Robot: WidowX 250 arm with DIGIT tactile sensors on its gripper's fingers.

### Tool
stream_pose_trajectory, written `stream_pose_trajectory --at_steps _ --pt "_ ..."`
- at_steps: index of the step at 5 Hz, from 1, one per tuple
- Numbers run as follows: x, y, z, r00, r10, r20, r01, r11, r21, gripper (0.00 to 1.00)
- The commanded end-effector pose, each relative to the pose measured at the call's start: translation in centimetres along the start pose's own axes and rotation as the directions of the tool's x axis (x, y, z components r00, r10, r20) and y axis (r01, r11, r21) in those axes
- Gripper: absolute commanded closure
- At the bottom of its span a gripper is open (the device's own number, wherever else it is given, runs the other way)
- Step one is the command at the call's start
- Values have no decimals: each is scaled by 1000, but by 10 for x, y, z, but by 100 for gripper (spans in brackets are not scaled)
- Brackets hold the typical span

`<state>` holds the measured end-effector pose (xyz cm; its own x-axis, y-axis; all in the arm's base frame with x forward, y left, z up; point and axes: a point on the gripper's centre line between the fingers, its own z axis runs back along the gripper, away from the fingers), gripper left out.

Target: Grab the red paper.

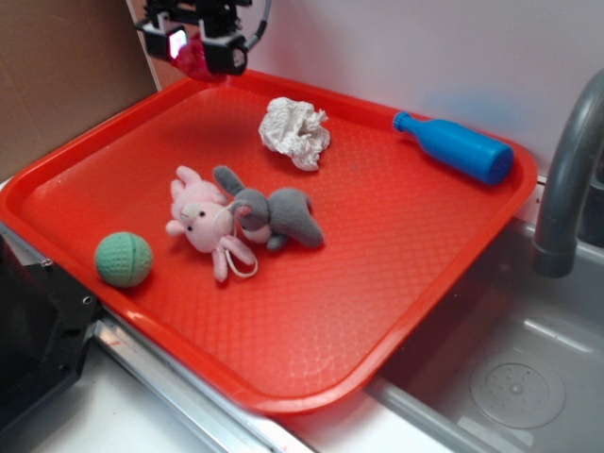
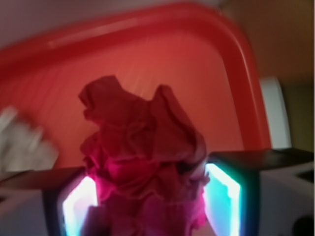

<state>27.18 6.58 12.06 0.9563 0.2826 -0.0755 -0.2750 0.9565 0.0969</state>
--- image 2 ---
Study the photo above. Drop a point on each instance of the crumpled white paper ball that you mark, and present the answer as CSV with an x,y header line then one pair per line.
x,y
22,147

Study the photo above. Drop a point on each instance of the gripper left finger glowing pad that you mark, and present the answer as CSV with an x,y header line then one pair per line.
x,y
45,203

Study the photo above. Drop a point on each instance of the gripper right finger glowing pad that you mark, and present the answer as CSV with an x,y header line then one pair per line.
x,y
268,192

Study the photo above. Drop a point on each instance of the red plastic tray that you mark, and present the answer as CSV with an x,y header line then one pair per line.
x,y
201,55

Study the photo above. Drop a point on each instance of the red paper ball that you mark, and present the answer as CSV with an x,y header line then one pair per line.
x,y
147,160

